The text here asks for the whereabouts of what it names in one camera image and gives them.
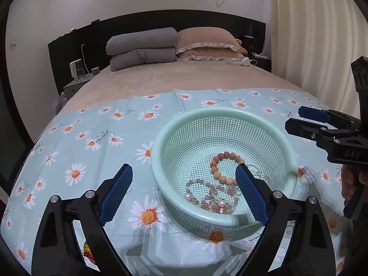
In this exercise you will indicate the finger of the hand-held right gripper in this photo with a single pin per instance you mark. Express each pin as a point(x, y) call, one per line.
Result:
point(304, 128)
point(312, 112)

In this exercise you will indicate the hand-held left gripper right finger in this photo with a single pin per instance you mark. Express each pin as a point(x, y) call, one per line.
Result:
point(253, 195)

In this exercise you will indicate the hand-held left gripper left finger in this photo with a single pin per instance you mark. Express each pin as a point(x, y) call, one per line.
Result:
point(116, 193)

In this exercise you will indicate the silver earring cluster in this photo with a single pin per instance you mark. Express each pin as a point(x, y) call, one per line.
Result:
point(233, 189)

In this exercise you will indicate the small thin silver bangle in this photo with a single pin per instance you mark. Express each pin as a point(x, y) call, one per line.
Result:
point(258, 173)

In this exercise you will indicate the pearl earring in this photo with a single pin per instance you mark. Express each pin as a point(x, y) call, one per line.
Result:
point(188, 197)

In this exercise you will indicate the green plastic strainer basket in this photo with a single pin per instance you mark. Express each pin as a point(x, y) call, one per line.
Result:
point(187, 138)

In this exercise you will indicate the person's right hand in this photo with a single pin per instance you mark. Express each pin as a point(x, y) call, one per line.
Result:
point(349, 182)

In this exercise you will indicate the daisy print blue cloth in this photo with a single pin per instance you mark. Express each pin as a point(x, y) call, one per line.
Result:
point(95, 166)

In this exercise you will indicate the black nightstand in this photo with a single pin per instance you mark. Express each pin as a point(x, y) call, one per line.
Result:
point(263, 64)

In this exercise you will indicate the cream curtain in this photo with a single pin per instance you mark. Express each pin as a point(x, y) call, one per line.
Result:
point(316, 34)

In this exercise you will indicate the white headphones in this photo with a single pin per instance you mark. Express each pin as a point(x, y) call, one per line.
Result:
point(244, 61)

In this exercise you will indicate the black box with red triangle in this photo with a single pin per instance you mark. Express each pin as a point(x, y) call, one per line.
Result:
point(253, 41)

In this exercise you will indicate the brown teddy bear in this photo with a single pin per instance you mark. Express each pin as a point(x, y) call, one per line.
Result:
point(242, 47)

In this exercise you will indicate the plastic bag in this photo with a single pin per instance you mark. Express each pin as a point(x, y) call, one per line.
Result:
point(61, 101)

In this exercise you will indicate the grey nightstand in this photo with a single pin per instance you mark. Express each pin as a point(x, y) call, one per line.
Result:
point(74, 87)

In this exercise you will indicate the beige frilled pillow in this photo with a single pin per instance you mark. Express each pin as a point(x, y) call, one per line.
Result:
point(207, 38)
point(207, 56)

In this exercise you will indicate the small cup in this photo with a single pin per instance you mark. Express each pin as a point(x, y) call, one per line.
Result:
point(95, 70)

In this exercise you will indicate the dark sliding door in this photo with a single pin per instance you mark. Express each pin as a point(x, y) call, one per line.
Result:
point(11, 120)

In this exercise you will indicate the white bedside device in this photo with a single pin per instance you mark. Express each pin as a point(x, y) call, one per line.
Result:
point(76, 69)

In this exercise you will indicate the bed with beige sheet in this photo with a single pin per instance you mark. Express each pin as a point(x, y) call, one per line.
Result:
point(172, 74)

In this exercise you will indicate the grey folded blanket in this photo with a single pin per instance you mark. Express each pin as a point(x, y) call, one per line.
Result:
point(141, 60)
point(141, 41)

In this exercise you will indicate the black headboard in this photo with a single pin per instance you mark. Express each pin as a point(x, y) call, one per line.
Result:
point(72, 46)

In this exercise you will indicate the white wall switch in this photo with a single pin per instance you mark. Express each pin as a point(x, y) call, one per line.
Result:
point(13, 40)

